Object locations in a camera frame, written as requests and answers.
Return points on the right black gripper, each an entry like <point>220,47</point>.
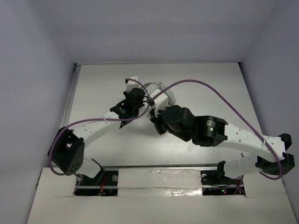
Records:
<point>156,120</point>

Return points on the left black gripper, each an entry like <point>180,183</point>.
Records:
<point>120,110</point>

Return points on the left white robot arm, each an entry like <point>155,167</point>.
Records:
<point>66,154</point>

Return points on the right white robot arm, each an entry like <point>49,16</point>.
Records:
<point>266,154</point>

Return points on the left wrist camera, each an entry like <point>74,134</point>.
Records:
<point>131,83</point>

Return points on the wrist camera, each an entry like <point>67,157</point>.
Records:
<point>159,103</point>
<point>131,83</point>

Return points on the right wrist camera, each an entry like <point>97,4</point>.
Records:
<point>159,103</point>

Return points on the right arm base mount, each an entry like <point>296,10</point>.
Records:
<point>212,185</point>

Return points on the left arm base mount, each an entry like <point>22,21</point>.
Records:
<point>105,183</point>

